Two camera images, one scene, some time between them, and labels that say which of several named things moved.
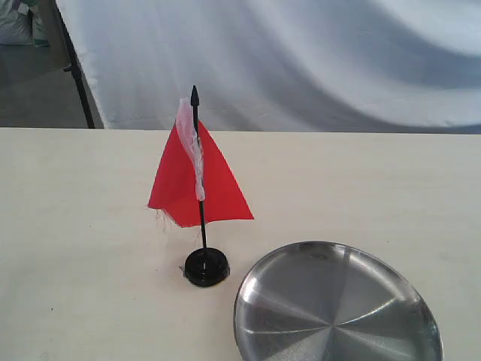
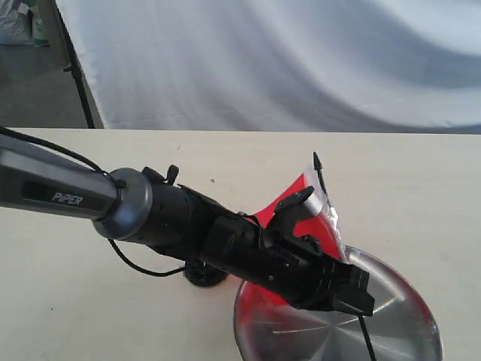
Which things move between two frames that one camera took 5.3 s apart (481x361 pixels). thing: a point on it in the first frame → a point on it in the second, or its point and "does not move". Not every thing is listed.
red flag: x=193 y=186 → x=324 y=226
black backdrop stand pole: x=75 y=66 does not move
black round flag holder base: x=206 y=267 does not move
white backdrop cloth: x=406 y=66 does not move
